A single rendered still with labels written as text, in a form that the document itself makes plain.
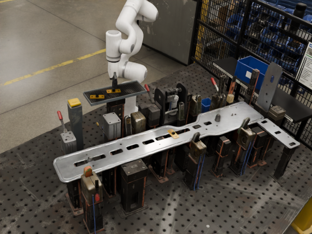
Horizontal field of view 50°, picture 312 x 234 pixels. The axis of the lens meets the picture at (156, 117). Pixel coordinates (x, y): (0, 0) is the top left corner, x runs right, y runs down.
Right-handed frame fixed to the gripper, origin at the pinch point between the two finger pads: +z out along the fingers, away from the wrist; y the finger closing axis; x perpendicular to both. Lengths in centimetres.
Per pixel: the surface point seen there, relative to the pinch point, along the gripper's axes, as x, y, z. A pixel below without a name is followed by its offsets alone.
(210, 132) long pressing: 56, 30, 23
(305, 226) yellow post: 147, 51, 115
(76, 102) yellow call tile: -23.0, 9.3, 6.6
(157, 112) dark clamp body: 25.5, 12.9, 16.0
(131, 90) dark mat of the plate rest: 10.9, 0.7, 6.7
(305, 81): 132, 9, 5
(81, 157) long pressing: -23, 38, 23
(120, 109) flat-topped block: 3.5, 3.7, 18.1
